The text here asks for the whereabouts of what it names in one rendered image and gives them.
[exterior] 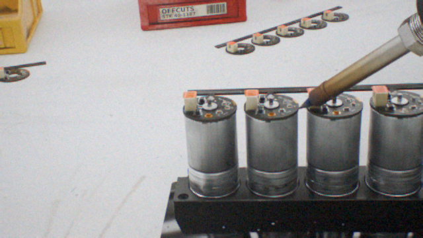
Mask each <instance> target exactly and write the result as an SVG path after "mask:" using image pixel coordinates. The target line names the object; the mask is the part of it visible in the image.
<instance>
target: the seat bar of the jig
mask: <svg viewBox="0 0 423 238"><path fill-rule="evenodd" d="M365 176H366V165H360V173H359V183H358V184H359V185H358V189H357V191H355V192H354V193H352V194H350V195H347V196H342V197H326V196H321V195H318V194H315V193H314V192H311V191H310V190H309V189H308V188H307V187H306V185H305V181H306V179H305V177H306V167H298V188H297V190H296V191H295V192H294V193H292V194H290V195H289V196H282V197H275V198H269V197H263V196H259V195H257V194H255V193H253V192H251V191H250V190H249V189H248V188H247V167H239V184H240V187H239V189H238V190H237V191H236V192H234V193H232V194H230V195H228V196H225V197H221V198H204V197H201V196H198V195H196V194H194V193H193V192H192V191H191V190H190V182H189V174H188V176H187V177H177V182H176V190H175V194H174V200H173V203H174V218H175V219H197V218H232V219H250V218H423V167H422V179H421V184H420V190H419V191H418V192H417V193H415V194H413V195H410V196H403V197H392V196H385V195H382V194H378V193H376V192H374V191H372V190H371V189H370V188H368V186H367V185H366V183H365Z"/></svg>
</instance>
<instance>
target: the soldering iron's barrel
mask: <svg viewBox="0 0 423 238"><path fill-rule="evenodd" d="M397 32H398V33H399V34H398V35H396V36H395V37H394V38H392V39H390V40H389V41H388V42H386V43H384V44H383V45H381V46H380V47H378V48H376V49H375V50H374V51H372V52H370V53H369V54H368V55H366V56H364V57H363V58H361V59H359V60H358V61H357V62H355V63H353V64H352V65H350V66H349V67H347V68H346V69H344V70H342V71H341V72H340V73H338V74H336V75H335V76H333V77H331V78H330V79H329V80H327V81H323V82H322V83H321V84H320V85H318V86H317V87H315V88H314V89H312V90H310V91H309V95H308V99H309V102H310V103H311V104H312V105H315V106H321V105H323V104H326V103H327V102H329V101H330V100H334V99H335V98H336V97H337V96H338V95H341V94H342V93H344V92H345V91H347V90H348V89H350V88H352V87H353V86H354V85H356V84H358V83H359V82H361V81H363V80H364V79H366V78H368V77H369V76H371V75H373V74H374V73H376V72H377V71H379V70H382V69H383V68H385V67H387V66H388V65H390V64H392V63H393V62H396V61H397V60H399V59H401V58H402V57H404V56H405V55H407V54H409V53H411V52H412V53H413V54H415V55H417V56H419V57H421V56H423V25H422V23H421V21H420V18H419V16H418V13H417V12H415V13H414V14H412V15H410V16H409V17H407V18H406V19H404V20H403V21H402V23H401V25H400V26H399V27H398V29H397Z"/></svg>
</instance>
